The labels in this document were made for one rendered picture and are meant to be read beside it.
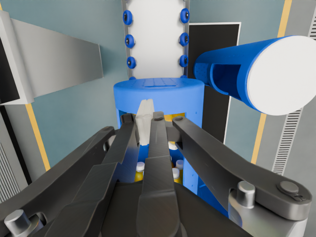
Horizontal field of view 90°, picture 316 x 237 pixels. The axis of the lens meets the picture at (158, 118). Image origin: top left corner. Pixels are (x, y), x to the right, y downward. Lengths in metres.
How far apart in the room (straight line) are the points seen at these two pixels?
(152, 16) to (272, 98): 0.54
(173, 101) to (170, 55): 0.33
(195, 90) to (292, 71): 0.41
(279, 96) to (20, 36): 1.01
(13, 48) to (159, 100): 0.59
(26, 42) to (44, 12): 1.05
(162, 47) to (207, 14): 1.07
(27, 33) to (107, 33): 0.90
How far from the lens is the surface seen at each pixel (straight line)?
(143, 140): 0.15
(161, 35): 0.69
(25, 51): 0.87
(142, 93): 0.39
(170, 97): 0.39
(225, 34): 1.58
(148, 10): 0.71
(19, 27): 0.88
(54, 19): 1.87
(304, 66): 0.77
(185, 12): 0.66
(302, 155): 2.61
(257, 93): 0.69
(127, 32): 0.70
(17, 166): 2.38
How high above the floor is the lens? 1.61
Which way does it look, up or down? 70 degrees down
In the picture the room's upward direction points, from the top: 178 degrees clockwise
